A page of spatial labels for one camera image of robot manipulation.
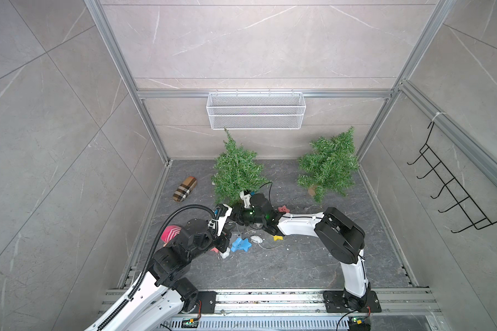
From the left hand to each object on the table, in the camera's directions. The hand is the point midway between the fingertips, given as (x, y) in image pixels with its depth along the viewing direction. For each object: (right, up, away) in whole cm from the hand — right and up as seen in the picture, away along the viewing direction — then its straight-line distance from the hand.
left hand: (236, 222), depth 69 cm
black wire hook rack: (+74, +11, -2) cm, 75 cm away
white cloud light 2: (-6, -16, +14) cm, 22 cm away
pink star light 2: (-6, -7, -8) cm, 12 cm away
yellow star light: (+16, -11, +19) cm, 27 cm away
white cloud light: (+8, -11, +17) cm, 21 cm away
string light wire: (+12, -15, +17) cm, 26 cm away
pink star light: (+21, 0, +29) cm, 35 cm away
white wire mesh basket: (+8, +48, +31) cm, 58 cm away
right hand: (-6, 0, +14) cm, 15 cm away
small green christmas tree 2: (+37, +21, +12) cm, 44 cm away
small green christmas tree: (-1, +18, +8) cm, 20 cm away
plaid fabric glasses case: (-28, +10, +34) cm, 46 cm away
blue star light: (+1, -10, +5) cm, 11 cm away
